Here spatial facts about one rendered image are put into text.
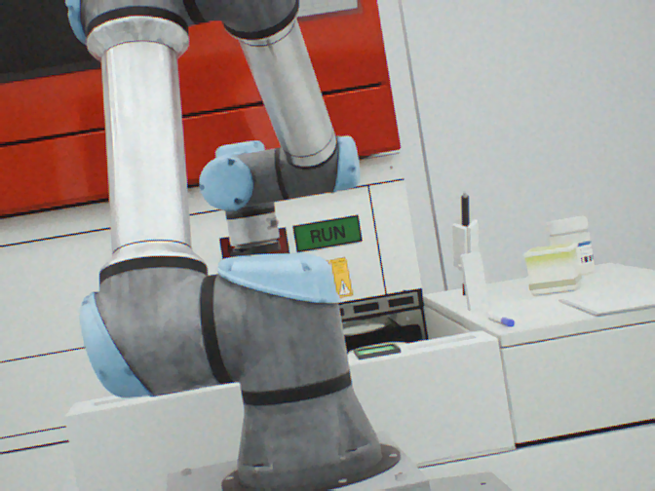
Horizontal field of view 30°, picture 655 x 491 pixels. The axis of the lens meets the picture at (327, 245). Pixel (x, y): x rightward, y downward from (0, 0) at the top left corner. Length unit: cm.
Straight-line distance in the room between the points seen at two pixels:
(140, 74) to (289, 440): 44
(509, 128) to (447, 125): 19
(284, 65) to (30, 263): 81
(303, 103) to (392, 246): 65
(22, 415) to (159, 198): 96
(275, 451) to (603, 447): 54
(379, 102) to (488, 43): 165
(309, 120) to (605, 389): 51
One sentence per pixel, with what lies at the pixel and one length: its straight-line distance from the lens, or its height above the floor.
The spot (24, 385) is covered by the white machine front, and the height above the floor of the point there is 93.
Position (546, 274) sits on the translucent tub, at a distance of 192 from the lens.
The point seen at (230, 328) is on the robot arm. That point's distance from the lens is 124.
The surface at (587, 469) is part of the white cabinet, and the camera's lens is 164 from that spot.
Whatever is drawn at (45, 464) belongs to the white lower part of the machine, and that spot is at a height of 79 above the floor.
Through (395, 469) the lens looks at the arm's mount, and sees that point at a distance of 126.
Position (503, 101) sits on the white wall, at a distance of 375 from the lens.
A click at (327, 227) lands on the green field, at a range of 217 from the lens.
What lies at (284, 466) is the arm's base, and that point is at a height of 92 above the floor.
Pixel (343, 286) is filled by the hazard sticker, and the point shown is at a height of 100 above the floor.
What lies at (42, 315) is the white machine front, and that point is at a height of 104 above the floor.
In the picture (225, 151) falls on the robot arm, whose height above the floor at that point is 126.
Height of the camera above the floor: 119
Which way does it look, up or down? 3 degrees down
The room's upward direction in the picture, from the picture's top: 9 degrees counter-clockwise
